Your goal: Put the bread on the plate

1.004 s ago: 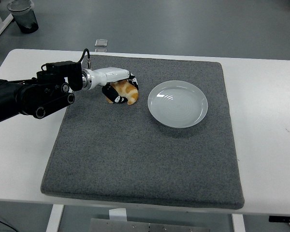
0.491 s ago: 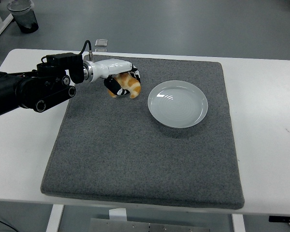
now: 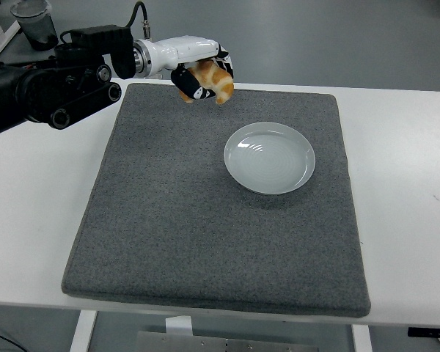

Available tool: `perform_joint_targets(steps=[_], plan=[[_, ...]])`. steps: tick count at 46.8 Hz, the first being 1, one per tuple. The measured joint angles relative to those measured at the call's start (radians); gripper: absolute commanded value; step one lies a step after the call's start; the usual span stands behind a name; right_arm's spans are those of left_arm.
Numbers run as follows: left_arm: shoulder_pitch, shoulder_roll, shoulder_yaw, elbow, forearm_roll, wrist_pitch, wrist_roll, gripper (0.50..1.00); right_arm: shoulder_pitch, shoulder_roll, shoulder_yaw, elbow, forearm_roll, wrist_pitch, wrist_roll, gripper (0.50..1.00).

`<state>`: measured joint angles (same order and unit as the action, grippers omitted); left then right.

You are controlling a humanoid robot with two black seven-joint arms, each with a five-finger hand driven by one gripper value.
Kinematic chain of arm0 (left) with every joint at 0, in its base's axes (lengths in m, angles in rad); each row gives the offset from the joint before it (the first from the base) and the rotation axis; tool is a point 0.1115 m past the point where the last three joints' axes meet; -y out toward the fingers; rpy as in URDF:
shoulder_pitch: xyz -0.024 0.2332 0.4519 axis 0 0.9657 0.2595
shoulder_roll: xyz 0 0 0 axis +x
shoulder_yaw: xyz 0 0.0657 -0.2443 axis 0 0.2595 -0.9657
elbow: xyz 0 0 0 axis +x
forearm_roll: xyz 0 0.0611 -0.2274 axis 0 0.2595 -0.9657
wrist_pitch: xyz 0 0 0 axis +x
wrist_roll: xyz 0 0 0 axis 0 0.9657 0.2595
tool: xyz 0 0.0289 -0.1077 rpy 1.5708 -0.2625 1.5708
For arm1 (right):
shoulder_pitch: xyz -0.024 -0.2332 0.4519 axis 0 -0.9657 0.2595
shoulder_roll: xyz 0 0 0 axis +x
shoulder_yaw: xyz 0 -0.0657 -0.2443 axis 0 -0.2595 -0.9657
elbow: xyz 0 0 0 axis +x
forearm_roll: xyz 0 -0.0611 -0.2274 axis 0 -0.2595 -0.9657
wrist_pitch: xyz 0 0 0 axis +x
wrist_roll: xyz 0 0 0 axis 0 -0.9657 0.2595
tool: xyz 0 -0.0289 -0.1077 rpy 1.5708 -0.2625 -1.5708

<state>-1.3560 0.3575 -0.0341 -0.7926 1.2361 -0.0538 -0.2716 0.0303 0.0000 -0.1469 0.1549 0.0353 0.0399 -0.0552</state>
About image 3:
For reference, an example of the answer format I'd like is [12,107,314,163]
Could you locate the black table control panel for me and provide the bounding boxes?
[407,326,440,339]

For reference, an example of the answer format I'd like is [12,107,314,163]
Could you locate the grey felt mat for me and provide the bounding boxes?
[61,82,373,318]

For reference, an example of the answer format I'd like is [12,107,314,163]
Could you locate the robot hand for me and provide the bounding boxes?
[145,35,235,100]

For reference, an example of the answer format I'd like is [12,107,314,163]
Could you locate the white furniture frame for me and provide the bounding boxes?
[0,0,22,62]

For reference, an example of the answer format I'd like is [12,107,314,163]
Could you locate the bin with black bag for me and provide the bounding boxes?
[10,0,59,52]

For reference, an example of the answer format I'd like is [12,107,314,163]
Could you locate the round grey plate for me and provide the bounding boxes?
[223,122,317,196]

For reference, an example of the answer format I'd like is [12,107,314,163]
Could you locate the white table leg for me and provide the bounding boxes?
[69,310,98,352]
[351,324,373,352]

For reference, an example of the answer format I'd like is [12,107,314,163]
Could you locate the croissant bread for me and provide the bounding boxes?
[178,59,235,106]

